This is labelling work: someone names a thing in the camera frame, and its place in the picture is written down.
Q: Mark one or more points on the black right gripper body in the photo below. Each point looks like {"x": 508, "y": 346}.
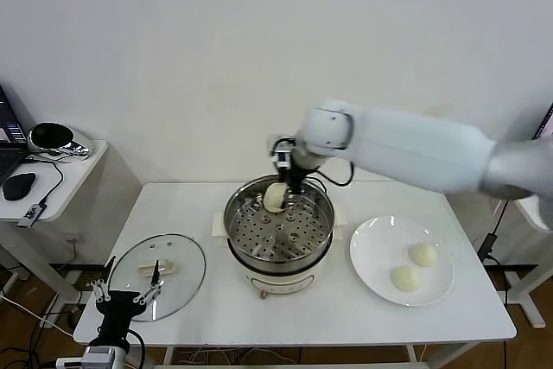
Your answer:
{"x": 298, "y": 179}

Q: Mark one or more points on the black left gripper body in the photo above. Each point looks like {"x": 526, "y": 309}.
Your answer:
{"x": 116, "y": 313}

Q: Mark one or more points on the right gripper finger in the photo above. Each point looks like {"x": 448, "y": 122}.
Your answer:
{"x": 291, "y": 197}

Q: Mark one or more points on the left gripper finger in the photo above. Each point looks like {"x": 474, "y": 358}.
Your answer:
{"x": 103, "y": 289}
{"x": 152, "y": 291}

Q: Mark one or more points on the white steamed baozi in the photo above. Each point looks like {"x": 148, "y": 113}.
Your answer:
{"x": 275, "y": 199}
{"x": 406, "y": 279}
{"x": 423, "y": 253}

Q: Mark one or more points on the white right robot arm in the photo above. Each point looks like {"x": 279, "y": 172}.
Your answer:
{"x": 410, "y": 148}

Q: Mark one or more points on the stainless steel steamer basket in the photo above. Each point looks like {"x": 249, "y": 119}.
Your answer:
{"x": 302, "y": 248}

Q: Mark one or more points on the white side desk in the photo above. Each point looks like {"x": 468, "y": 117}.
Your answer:
{"x": 78, "y": 196}
{"x": 533, "y": 256}

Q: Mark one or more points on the white round plate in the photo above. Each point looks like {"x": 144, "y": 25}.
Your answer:
{"x": 380, "y": 252}

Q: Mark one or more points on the black computer mouse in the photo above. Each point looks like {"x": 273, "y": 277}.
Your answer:
{"x": 19, "y": 186}

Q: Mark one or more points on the chrome silver helmet-shaped device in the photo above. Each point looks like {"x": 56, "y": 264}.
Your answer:
{"x": 65, "y": 146}

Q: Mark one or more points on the open black laptop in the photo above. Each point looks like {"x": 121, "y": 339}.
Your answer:
{"x": 8, "y": 157}

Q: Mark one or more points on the open grey laptop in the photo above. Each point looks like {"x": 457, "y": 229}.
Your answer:
{"x": 548, "y": 122}

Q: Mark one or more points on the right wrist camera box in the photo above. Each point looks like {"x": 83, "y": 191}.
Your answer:
{"x": 281, "y": 155}

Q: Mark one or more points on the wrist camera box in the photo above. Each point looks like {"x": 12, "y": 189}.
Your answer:
{"x": 71, "y": 363}
{"x": 281, "y": 155}

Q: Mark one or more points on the white wall socket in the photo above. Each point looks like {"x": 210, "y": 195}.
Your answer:
{"x": 73, "y": 239}

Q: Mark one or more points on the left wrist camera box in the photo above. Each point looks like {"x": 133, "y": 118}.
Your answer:
{"x": 71, "y": 363}

